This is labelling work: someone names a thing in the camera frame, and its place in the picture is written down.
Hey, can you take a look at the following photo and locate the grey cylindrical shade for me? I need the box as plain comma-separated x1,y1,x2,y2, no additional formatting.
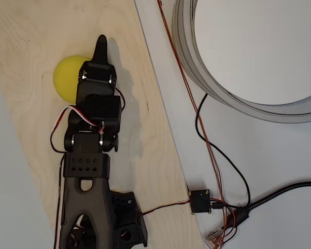
172,0,311,124

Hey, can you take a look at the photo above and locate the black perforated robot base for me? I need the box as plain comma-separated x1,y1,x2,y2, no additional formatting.
107,190,148,247

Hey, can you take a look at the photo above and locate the thin black cable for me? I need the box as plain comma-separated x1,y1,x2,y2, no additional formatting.
195,93,251,210

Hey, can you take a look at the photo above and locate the white wire connector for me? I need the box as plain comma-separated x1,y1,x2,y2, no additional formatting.
206,230,225,249

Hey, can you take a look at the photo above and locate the thin orange wire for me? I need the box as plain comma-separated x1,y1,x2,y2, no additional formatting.
157,0,230,246
158,0,228,244

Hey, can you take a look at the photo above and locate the thick black power cable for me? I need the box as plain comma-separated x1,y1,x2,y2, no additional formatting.
222,181,311,231

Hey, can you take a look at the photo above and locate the light plywood board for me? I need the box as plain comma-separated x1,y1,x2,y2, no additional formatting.
0,0,205,249

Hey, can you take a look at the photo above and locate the yellow foam dome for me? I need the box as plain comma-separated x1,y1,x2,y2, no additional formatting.
53,55,92,104

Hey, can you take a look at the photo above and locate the small black controller board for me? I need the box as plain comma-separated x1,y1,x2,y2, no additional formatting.
188,189,211,215

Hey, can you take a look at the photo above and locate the red white black servo cable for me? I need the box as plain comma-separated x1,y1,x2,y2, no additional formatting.
114,87,127,115
53,155,67,249
141,198,192,216
50,105,106,154

